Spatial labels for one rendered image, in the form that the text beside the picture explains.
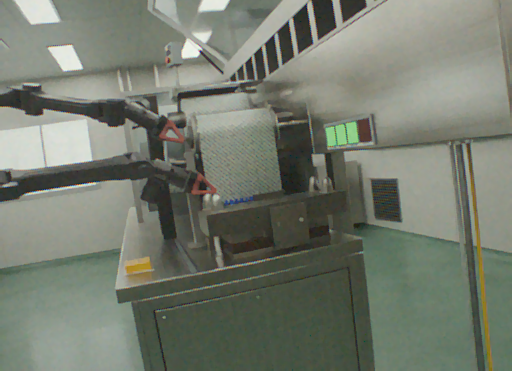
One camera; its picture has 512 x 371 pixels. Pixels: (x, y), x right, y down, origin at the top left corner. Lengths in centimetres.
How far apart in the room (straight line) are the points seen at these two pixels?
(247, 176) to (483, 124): 81
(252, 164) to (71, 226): 579
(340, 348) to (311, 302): 17
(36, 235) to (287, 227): 614
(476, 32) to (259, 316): 82
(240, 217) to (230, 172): 23
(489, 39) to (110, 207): 648
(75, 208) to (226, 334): 593
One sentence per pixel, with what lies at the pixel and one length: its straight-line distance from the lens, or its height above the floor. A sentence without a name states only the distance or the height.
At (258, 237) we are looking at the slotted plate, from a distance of 118.
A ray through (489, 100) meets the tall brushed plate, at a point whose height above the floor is 120.
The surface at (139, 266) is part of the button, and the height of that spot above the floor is 92.
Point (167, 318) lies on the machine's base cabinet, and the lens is 111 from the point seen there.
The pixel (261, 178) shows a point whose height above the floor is 109.
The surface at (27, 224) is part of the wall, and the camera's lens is 710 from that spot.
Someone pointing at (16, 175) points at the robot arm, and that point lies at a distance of 118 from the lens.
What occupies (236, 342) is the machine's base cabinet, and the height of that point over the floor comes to 70.
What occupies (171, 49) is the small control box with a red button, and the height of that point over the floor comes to 168.
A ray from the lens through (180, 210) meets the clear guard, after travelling 236.
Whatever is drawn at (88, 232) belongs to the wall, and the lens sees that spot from 696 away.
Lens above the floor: 116
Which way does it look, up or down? 3 degrees down
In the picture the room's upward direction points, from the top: 8 degrees counter-clockwise
